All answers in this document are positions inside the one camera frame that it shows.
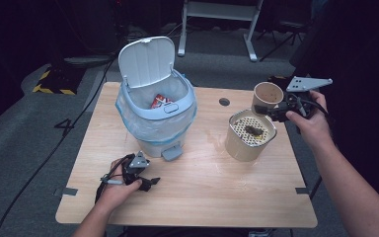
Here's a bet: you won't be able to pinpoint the black tripod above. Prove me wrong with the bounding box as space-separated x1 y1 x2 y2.
258 19 310 62

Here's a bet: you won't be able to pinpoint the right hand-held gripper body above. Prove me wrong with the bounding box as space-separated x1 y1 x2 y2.
269 76 334 122

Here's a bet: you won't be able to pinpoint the blue and white pedal bin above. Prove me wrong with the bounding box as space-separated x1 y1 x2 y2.
114 36 198 162

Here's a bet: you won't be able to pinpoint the long black floor cable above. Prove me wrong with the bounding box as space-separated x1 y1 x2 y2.
0 48 121 237

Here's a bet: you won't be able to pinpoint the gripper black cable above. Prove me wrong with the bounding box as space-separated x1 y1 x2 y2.
94 153 136 203
287 93 331 134

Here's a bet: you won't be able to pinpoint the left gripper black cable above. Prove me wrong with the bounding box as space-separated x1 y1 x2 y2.
94 153 136 203

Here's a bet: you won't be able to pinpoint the person's left hand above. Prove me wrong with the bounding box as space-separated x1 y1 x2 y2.
97 158 143 209

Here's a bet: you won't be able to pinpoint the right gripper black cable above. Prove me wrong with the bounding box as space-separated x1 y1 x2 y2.
287 93 331 134

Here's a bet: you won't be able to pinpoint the bundle of floor cables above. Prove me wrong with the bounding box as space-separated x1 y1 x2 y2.
124 24 187 50

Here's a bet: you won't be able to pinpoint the person's right hand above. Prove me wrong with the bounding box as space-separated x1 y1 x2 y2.
285 91 332 149

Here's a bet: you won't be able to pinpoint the wet tea leaves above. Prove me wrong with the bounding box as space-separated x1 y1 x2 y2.
243 124 265 138

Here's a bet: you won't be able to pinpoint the clear plastic bin liner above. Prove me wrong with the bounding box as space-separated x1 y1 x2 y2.
114 77 198 146

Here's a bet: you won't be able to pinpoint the colourful snack packet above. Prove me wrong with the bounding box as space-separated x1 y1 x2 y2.
150 93 174 111

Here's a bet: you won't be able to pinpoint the brown paper cup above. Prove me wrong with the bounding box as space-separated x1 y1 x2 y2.
251 81 284 117

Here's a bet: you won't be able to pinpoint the beige strainer container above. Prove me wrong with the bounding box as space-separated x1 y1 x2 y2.
224 108 278 163

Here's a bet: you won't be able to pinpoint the white metal stand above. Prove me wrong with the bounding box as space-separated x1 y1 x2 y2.
177 0 265 63

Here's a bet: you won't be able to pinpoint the grey flat stand base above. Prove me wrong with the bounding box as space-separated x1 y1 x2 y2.
63 54 114 67

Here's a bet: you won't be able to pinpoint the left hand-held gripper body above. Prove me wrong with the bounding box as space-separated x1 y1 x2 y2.
121 150 152 186

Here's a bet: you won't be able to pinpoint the black base with hazard tape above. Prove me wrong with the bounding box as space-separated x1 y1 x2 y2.
32 67 87 96
267 75 294 87

